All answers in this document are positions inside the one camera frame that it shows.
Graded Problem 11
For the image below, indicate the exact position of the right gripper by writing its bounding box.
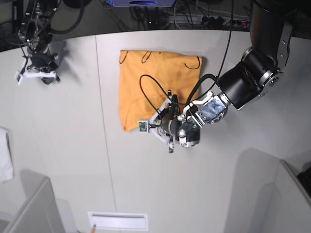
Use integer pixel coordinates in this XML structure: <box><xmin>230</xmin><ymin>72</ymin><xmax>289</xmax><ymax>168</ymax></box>
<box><xmin>28</xmin><ymin>53</ymin><xmax>58</xmax><ymax>84</ymax></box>

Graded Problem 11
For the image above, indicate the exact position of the right grey partition panel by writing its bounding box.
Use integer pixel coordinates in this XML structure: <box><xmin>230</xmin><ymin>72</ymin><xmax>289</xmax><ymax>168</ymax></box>
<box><xmin>259</xmin><ymin>160</ymin><xmax>311</xmax><ymax>233</ymax></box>

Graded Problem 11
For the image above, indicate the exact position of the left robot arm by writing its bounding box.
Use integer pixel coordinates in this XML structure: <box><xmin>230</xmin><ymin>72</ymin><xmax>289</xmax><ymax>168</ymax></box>
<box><xmin>154</xmin><ymin>0</ymin><xmax>297</xmax><ymax>151</ymax></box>

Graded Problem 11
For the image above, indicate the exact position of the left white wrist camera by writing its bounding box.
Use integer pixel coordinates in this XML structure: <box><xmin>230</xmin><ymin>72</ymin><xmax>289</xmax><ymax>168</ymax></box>
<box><xmin>138</xmin><ymin>98</ymin><xmax>175</xmax><ymax>153</ymax></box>

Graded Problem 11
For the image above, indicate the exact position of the camera black cable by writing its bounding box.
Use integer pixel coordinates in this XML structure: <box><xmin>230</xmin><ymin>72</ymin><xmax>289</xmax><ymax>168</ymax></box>
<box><xmin>19</xmin><ymin>46</ymin><xmax>31</xmax><ymax>76</ymax></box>
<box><xmin>139</xmin><ymin>74</ymin><xmax>190</xmax><ymax>129</ymax></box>

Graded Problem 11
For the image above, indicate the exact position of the pencil at bottom edge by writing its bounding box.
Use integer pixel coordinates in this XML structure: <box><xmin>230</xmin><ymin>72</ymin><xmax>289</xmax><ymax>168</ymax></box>
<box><xmin>91</xmin><ymin>225</ymin><xmax>96</xmax><ymax>233</ymax></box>

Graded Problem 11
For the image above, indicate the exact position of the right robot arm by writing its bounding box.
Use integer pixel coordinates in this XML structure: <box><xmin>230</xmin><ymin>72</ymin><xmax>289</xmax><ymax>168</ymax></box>
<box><xmin>16</xmin><ymin>0</ymin><xmax>86</xmax><ymax>85</ymax></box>

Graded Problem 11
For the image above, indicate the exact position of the grey partition panel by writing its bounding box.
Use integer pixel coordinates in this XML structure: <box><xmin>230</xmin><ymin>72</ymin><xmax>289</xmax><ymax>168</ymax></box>
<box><xmin>259</xmin><ymin>160</ymin><xmax>311</xmax><ymax>233</ymax></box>
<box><xmin>0</xmin><ymin>171</ymin><xmax>65</xmax><ymax>233</ymax></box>

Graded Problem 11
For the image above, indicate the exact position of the yellow orange T-shirt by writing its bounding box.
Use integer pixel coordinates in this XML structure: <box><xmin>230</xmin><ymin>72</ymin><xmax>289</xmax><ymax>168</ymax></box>
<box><xmin>119</xmin><ymin>50</ymin><xmax>202</xmax><ymax>132</ymax></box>

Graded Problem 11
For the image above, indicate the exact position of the left grey partition panel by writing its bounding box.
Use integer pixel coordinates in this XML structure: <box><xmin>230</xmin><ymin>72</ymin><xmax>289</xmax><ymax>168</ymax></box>
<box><xmin>0</xmin><ymin>171</ymin><xmax>65</xmax><ymax>233</ymax></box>

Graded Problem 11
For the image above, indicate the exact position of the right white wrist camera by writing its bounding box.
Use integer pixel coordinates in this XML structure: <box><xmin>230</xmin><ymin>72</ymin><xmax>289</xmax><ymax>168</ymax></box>
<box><xmin>14</xmin><ymin>46</ymin><xmax>61</xmax><ymax>85</ymax></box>

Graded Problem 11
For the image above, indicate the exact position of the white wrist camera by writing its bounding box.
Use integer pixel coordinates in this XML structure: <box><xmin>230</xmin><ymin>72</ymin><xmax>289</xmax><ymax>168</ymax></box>
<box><xmin>138</xmin><ymin>98</ymin><xmax>175</xmax><ymax>153</ymax></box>
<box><xmin>14</xmin><ymin>46</ymin><xmax>61</xmax><ymax>85</ymax></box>

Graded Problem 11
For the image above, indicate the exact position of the white table slot plate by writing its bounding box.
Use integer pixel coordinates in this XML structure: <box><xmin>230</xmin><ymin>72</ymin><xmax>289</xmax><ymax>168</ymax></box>
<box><xmin>88</xmin><ymin>212</ymin><xmax>149</xmax><ymax>231</ymax></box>

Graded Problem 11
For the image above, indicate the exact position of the white cloth at left edge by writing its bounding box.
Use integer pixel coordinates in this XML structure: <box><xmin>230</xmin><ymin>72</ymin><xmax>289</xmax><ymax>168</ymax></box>
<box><xmin>0</xmin><ymin>128</ymin><xmax>14</xmax><ymax>183</ymax></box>

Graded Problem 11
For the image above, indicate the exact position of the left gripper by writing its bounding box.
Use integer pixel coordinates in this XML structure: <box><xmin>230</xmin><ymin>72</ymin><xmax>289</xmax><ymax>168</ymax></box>
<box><xmin>160</xmin><ymin>94</ymin><xmax>181</xmax><ymax>140</ymax></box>

